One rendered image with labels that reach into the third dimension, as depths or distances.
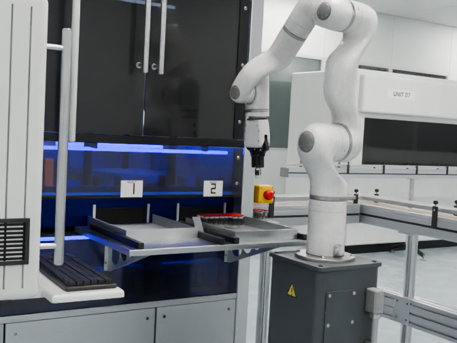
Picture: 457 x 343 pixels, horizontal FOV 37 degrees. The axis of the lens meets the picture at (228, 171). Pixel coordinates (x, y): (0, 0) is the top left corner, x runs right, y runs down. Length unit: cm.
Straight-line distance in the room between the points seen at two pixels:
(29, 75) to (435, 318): 199
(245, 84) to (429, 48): 817
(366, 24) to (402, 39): 781
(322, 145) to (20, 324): 115
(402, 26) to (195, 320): 776
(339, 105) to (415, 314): 126
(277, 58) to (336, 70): 27
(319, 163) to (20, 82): 90
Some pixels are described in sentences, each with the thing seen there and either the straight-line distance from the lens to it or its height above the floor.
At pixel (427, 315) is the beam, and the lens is 305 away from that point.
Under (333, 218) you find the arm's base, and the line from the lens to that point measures 210.
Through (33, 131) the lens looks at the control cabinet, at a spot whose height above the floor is 122.
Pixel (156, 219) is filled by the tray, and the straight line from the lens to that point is 254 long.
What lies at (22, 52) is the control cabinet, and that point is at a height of 141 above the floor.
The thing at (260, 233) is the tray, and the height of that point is 90.
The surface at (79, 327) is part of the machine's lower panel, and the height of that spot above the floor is 54.
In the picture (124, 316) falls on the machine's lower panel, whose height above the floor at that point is 56.
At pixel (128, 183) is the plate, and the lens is 242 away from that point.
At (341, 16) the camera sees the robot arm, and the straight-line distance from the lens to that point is 206.
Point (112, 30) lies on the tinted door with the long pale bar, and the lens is 241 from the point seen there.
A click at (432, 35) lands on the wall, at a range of 1041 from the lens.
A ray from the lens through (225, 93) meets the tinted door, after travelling 261.
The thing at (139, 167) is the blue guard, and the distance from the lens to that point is 244.
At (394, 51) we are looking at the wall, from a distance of 983.
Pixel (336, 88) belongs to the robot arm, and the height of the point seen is 139.
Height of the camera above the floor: 125
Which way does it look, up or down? 4 degrees down
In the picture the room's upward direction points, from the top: 3 degrees clockwise
